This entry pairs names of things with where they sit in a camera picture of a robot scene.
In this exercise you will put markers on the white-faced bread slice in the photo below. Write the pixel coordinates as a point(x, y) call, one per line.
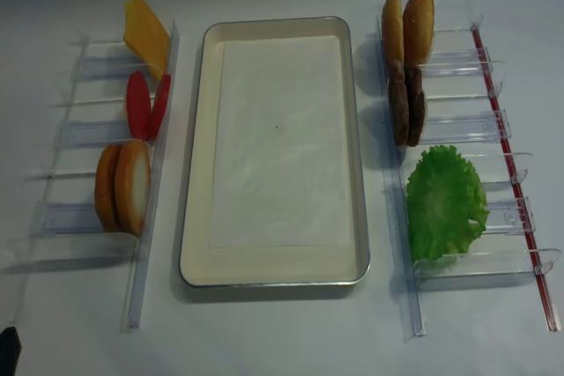
point(132, 185)

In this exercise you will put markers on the right red tomato slice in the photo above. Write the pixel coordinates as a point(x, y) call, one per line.
point(159, 107)

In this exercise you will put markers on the red tomato slice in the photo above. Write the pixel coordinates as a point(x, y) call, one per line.
point(138, 105)
point(159, 107)

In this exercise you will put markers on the right brown meat patty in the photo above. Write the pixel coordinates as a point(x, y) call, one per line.
point(416, 103)

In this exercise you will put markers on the brown meat patty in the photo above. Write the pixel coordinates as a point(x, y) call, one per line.
point(398, 102)
point(416, 103)

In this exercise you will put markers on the left brown meat patty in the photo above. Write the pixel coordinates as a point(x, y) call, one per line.
point(398, 102)

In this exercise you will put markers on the left red tomato slice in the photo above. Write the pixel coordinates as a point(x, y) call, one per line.
point(138, 105)

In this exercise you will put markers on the green lettuce leaf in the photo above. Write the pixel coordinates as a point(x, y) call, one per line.
point(446, 204)

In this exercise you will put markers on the left brown bread slice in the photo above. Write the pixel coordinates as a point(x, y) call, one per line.
point(104, 191)

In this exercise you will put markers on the yellow cheese slice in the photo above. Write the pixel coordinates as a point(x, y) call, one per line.
point(146, 37)

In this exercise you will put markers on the white paper liner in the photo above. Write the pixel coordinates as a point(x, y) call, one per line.
point(280, 165)

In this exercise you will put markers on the cream metal tray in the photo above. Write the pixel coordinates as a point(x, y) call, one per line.
point(201, 264)

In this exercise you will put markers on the left bun half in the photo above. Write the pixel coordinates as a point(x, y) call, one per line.
point(393, 40)

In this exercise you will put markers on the bun half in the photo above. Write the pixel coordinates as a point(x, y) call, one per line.
point(393, 40)
point(418, 23)

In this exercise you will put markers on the right clear acrylic rack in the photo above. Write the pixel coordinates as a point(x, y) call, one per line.
point(464, 77)

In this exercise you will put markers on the clear acrylic rack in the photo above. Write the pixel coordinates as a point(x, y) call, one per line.
point(65, 232)
point(464, 77)

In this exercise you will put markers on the right bun half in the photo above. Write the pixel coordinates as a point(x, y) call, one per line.
point(418, 23)

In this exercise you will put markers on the left clear acrylic rack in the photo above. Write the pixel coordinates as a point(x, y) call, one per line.
point(65, 232)

